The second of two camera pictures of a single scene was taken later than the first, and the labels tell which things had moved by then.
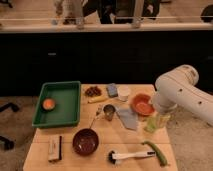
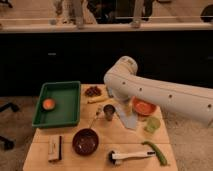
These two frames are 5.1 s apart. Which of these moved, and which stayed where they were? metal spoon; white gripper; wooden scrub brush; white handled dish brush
Moved: white gripper
Stayed: white handled dish brush; metal spoon; wooden scrub brush
